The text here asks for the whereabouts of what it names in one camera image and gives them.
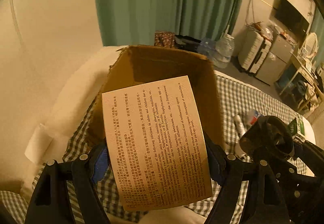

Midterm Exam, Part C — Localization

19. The white printed paper leaflet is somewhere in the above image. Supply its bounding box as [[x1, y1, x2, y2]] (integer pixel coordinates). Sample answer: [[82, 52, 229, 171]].
[[102, 76, 212, 211]]

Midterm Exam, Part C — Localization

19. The white blue printed tube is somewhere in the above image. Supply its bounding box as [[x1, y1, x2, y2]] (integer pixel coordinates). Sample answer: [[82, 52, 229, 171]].
[[233, 115, 246, 159]]

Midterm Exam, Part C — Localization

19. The green white carton box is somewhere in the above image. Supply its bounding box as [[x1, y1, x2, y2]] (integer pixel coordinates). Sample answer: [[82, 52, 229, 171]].
[[288, 117, 305, 137]]

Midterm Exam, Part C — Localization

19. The white desk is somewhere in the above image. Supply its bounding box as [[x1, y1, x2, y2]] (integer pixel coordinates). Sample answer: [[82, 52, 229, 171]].
[[275, 55, 323, 114]]

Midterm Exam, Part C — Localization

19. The white pillow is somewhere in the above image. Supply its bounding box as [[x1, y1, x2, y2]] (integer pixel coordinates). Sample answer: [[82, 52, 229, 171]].
[[1, 46, 123, 193]]

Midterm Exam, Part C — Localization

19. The silver mini fridge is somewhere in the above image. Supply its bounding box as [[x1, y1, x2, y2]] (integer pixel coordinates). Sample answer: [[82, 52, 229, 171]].
[[255, 35, 294, 85]]

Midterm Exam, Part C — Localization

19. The white vanity mirror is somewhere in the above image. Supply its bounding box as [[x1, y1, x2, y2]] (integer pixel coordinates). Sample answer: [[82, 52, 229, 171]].
[[302, 32, 319, 62]]

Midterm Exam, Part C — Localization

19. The white hard-shell suitcase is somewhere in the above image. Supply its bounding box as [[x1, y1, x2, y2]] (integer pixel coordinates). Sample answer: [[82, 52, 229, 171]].
[[238, 30, 272, 74]]

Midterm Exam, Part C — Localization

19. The large clear water jug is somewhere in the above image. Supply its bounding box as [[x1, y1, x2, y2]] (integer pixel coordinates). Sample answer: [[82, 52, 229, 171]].
[[213, 34, 234, 68]]

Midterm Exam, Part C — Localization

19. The pack of water bottles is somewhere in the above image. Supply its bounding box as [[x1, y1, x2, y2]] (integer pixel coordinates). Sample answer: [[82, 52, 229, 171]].
[[197, 38, 216, 58]]

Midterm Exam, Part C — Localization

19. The brown cardboard box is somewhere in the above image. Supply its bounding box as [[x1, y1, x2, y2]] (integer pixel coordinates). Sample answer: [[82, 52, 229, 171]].
[[84, 45, 225, 151]]

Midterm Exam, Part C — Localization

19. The patterned brown bag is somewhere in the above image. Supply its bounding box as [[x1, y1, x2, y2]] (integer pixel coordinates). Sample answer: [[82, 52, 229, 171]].
[[154, 31, 175, 48]]

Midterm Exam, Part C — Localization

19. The black wall television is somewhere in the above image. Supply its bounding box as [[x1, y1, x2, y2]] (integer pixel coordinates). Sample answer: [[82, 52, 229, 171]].
[[275, 0, 309, 41]]

